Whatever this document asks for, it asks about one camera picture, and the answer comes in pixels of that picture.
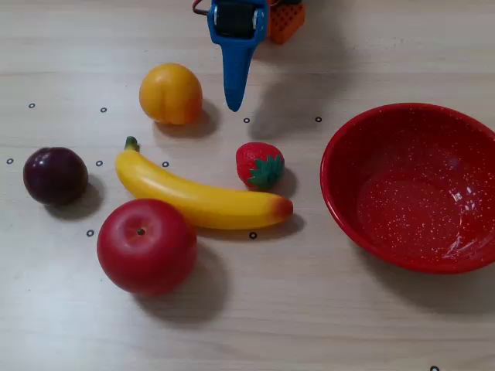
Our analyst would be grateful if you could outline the blue gripper black motor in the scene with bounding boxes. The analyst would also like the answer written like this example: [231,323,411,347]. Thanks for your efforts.
[207,0,270,114]

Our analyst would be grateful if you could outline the orange robot base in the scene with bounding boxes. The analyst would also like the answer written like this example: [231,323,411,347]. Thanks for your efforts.
[266,0,307,45]

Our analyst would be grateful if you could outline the red toy strawberry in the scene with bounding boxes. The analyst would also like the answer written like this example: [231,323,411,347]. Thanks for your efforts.
[235,141,286,192]

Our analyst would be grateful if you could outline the orange yellow toy peach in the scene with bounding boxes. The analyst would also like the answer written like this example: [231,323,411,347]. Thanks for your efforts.
[138,63,203,126]

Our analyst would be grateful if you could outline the yellow toy banana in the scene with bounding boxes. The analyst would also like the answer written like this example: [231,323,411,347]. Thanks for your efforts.
[114,135,294,231]

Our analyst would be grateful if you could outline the red speckled bowl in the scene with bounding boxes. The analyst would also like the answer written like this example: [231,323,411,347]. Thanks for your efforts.
[319,102,495,275]

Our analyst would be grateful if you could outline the red toy apple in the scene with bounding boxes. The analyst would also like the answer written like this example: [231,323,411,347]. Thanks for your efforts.
[96,198,199,298]

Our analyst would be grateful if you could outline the dark purple toy plum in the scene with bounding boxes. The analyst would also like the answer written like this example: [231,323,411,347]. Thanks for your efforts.
[22,146,90,207]

